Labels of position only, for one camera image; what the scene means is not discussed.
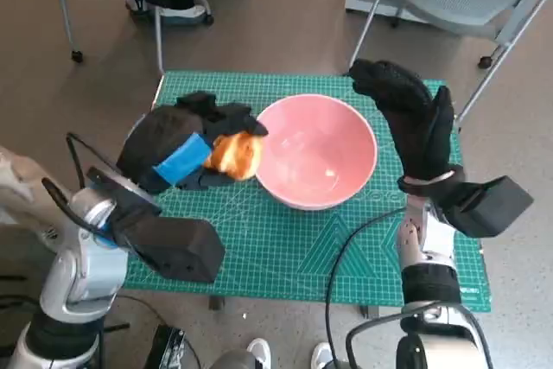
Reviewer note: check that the green cutting mat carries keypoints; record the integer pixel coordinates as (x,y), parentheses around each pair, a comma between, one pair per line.
(268,248)

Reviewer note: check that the black table bracket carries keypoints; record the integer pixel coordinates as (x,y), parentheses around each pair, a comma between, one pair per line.
(217,303)
(370,311)

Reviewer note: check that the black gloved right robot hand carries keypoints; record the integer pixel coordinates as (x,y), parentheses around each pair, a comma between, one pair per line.
(419,135)

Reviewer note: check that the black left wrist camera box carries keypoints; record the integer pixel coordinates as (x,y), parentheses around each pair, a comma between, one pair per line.
(181,248)

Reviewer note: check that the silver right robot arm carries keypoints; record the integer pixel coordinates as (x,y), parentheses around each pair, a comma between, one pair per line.
(427,287)

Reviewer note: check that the orange braided toy bread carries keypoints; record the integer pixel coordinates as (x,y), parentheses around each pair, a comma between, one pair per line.
(235,155)

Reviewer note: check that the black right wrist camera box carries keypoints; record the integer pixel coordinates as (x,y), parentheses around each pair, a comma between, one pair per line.
(488,209)

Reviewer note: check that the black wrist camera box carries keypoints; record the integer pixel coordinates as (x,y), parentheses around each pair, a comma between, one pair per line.
(488,209)
(181,248)

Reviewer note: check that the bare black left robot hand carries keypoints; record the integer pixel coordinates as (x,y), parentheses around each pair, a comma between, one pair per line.
(164,140)

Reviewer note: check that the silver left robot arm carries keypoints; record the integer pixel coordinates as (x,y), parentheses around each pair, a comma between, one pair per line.
(90,265)

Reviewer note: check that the white shoe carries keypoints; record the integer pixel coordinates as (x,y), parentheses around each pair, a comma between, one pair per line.
(322,354)
(259,351)

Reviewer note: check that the black floor device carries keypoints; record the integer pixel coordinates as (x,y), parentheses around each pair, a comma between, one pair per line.
(166,347)

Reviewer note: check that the pink bowl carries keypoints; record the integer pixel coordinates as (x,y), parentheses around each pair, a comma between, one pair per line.
(319,144)

